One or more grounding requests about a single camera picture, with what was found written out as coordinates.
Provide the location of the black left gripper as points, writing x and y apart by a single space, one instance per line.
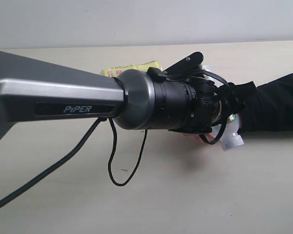
212 102

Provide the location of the white green label bottle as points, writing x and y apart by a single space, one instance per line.
230 138

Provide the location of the black sleeved forearm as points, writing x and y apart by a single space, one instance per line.
270 109

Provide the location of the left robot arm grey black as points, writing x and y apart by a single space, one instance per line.
182 98

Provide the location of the yellow bottle red cap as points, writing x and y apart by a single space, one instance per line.
116 70

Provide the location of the person's open bare hand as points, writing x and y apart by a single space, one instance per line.
209 137

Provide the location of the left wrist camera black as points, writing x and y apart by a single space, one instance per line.
185 65

